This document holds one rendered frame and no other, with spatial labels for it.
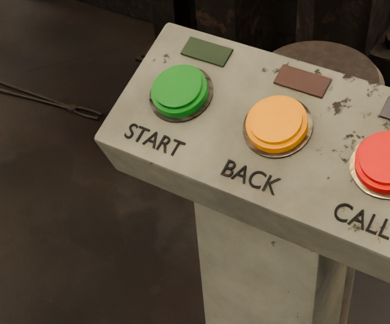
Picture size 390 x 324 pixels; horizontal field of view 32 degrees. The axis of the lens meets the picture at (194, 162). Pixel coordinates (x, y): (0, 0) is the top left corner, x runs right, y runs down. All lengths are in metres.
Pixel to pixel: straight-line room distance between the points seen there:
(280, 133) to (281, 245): 0.08
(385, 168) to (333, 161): 0.03
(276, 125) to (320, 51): 0.23
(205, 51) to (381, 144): 0.15
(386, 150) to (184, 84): 0.14
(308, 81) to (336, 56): 0.19
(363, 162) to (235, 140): 0.09
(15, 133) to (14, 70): 0.22
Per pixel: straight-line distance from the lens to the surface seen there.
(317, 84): 0.47
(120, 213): 1.22
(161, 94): 0.47
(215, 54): 0.49
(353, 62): 0.65
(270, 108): 0.45
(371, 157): 0.43
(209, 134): 0.46
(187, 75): 0.48
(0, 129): 1.45
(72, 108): 1.44
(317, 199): 0.43
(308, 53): 0.66
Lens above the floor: 0.90
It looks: 44 degrees down
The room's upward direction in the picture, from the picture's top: 5 degrees counter-clockwise
